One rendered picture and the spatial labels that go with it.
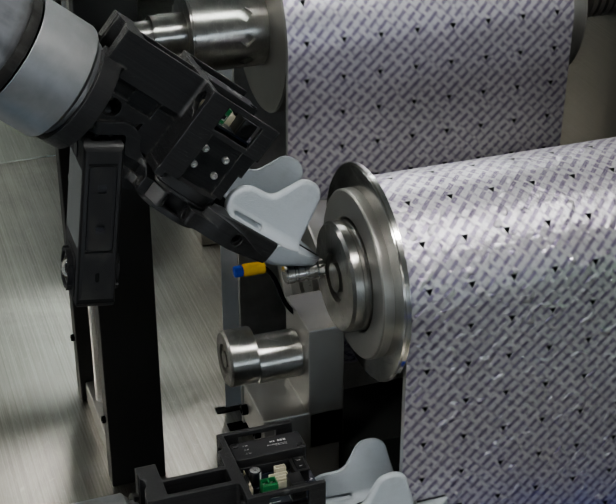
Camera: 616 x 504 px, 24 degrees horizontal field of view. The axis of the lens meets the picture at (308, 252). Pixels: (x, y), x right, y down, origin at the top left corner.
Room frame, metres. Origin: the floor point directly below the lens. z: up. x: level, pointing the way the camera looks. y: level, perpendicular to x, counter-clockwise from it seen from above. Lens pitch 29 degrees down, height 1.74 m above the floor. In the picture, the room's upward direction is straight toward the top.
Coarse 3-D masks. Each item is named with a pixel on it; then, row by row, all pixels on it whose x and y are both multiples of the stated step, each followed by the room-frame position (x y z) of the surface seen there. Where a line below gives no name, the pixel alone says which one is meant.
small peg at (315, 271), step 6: (318, 264) 0.84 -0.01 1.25; (324, 264) 0.84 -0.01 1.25; (282, 270) 0.84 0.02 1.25; (288, 270) 0.83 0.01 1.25; (294, 270) 0.84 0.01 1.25; (300, 270) 0.84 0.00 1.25; (306, 270) 0.84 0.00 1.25; (312, 270) 0.84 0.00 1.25; (318, 270) 0.84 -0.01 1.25; (324, 270) 0.84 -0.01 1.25; (282, 276) 0.84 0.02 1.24; (288, 276) 0.83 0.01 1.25; (294, 276) 0.83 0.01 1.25; (300, 276) 0.83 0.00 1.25; (306, 276) 0.84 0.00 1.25; (312, 276) 0.84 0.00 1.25; (318, 276) 0.84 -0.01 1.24; (324, 276) 0.84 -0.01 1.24; (288, 282) 0.83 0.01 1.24; (294, 282) 0.83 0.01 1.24
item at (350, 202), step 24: (336, 192) 0.86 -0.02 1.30; (360, 192) 0.84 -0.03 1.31; (336, 216) 0.86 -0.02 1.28; (360, 216) 0.82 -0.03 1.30; (384, 240) 0.80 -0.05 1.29; (384, 264) 0.79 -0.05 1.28; (384, 288) 0.78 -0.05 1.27; (384, 312) 0.78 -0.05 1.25; (360, 336) 0.82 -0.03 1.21; (384, 336) 0.78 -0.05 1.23
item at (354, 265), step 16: (336, 224) 0.83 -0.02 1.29; (352, 224) 0.83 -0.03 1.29; (320, 240) 0.85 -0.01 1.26; (336, 240) 0.82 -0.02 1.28; (352, 240) 0.82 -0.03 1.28; (320, 256) 0.85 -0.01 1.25; (336, 256) 0.82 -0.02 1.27; (352, 256) 0.81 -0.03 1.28; (336, 272) 0.82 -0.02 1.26; (352, 272) 0.80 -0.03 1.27; (368, 272) 0.80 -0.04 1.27; (320, 288) 0.85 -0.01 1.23; (336, 288) 0.82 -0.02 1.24; (352, 288) 0.80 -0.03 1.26; (368, 288) 0.80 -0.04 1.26; (336, 304) 0.82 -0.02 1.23; (352, 304) 0.80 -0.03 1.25; (368, 304) 0.80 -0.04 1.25; (336, 320) 0.82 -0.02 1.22; (352, 320) 0.80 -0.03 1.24; (368, 320) 0.80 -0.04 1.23
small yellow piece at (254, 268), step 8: (248, 264) 0.87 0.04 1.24; (256, 264) 0.87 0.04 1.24; (264, 264) 0.87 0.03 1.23; (240, 272) 0.87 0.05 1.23; (248, 272) 0.87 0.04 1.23; (256, 272) 0.87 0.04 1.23; (264, 272) 0.87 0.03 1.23; (272, 272) 0.87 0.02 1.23; (280, 288) 0.87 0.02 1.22; (280, 296) 0.87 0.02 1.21; (288, 304) 0.86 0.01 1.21
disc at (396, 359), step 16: (336, 176) 0.88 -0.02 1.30; (352, 176) 0.85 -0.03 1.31; (368, 176) 0.83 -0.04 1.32; (368, 192) 0.83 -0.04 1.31; (384, 208) 0.80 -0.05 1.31; (384, 224) 0.80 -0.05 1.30; (400, 240) 0.79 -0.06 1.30; (400, 256) 0.78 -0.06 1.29; (400, 272) 0.77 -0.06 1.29; (400, 288) 0.77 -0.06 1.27; (400, 304) 0.77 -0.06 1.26; (400, 320) 0.77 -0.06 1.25; (400, 336) 0.77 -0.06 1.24; (400, 352) 0.77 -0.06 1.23; (368, 368) 0.82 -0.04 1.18; (384, 368) 0.79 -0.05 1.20; (400, 368) 0.77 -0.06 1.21
